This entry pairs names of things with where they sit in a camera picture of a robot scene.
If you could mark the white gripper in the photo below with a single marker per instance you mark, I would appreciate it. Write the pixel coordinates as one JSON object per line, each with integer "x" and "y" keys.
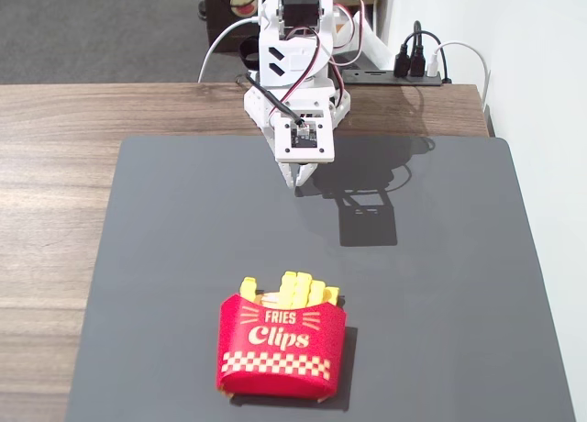
{"x": 293, "y": 173}

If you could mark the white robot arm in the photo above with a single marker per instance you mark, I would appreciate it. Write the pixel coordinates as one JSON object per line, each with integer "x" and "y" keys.
{"x": 269, "y": 14}

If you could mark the black power strip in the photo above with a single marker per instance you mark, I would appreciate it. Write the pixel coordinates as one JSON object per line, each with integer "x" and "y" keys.
{"x": 371, "y": 77}

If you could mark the white table clamp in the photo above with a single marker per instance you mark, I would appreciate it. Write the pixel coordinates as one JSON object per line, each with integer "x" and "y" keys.
{"x": 373, "y": 41}

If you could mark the dark brown box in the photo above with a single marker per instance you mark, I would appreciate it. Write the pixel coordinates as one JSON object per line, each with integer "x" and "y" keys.
{"x": 220, "y": 18}

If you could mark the grey table mat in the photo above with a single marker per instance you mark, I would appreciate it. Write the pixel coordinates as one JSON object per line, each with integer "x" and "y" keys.
{"x": 435, "y": 280}

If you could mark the red fries clips box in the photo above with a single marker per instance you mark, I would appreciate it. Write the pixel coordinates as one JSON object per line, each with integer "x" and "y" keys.
{"x": 280, "y": 348}

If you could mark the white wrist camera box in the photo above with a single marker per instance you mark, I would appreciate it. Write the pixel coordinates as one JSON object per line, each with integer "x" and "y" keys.
{"x": 284, "y": 140}

